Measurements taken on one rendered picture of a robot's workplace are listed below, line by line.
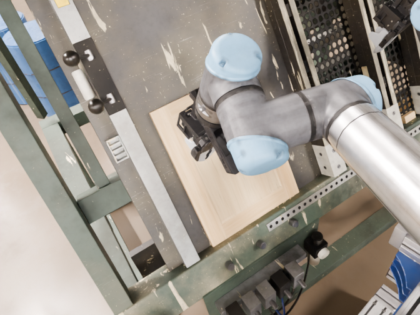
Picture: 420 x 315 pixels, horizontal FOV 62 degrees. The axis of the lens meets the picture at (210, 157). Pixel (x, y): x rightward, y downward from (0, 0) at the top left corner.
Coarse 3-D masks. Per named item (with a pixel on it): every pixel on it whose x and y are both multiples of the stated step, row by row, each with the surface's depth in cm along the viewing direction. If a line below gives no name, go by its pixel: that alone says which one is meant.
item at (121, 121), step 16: (48, 0) 88; (64, 16) 87; (80, 16) 89; (80, 32) 89; (128, 128) 97; (128, 144) 98; (144, 160) 100; (144, 176) 101; (160, 192) 103; (160, 208) 104; (176, 224) 107; (176, 240) 107; (192, 256) 110
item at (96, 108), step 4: (108, 96) 92; (112, 96) 93; (92, 100) 82; (96, 100) 82; (100, 100) 83; (104, 100) 88; (108, 100) 90; (112, 100) 93; (116, 100) 94; (88, 104) 82; (92, 104) 82; (96, 104) 82; (100, 104) 82; (88, 108) 83; (92, 108) 82; (96, 108) 82; (100, 108) 82; (92, 112) 83; (96, 112) 83; (100, 112) 83
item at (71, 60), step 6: (66, 54) 78; (72, 54) 79; (78, 54) 80; (84, 54) 86; (90, 54) 89; (66, 60) 79; (72, 60) 79; (78, 60) 80; (90, 60) 89; (72, 66) 80
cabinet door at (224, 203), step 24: (168, 120) 103; (168, 144) 104; (192, 168) 109; (216, 168) 112; (288, 168) 123; (192, 192) 110; (216, 192) 113; (240, 192) 117; (264, 192) 121; (288, 192) 124; (216, 216) 114; (240, 216) 118; (216, 240) 115
